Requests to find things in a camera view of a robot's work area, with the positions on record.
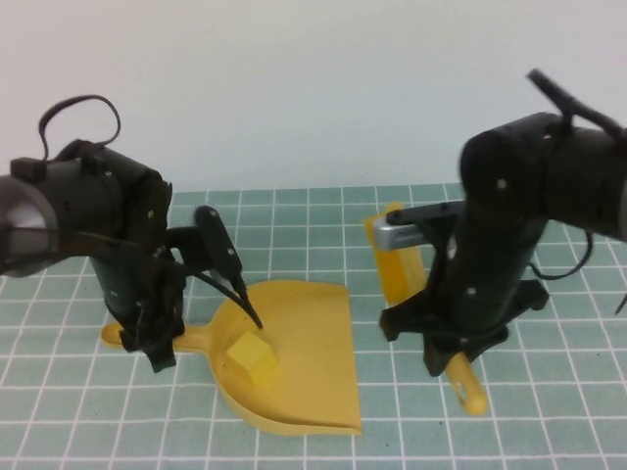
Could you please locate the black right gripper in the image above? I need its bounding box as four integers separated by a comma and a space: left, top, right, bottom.
379, 210, 549, 377

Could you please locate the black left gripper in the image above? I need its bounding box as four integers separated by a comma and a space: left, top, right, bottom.
95, 239, 190, 375

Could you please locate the yellow hand brush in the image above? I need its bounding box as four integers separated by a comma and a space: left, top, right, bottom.
361, 200, 489, 417

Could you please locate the small yellow foam cube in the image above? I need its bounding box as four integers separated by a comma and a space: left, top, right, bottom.
225, 331, 278, 386

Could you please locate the yellow plastic dustpan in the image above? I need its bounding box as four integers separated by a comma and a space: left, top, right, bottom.
100, 279, 363, 437

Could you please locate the teal grid-pattern tablecloth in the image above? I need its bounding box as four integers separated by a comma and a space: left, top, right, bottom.
0, 181, 627, 470

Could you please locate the black left camera cable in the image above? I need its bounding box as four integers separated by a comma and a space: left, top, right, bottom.
72, 229, 265, 330

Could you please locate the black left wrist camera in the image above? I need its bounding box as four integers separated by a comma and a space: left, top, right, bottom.
169, 205, 245, 290

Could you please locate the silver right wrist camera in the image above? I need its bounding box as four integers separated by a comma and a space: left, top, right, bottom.
370, 200, 466, 252

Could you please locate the thin black right camera cable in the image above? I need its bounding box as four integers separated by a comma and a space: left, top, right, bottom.
528, 229, 597, 284

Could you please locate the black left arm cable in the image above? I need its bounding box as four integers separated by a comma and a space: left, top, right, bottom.
38, 94, 122, 163

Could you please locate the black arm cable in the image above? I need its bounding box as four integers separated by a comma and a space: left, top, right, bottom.
38, 94, 122, 163
526, 68, 627, 143

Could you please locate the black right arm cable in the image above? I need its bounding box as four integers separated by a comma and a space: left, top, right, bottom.
526, 68, 627, 143

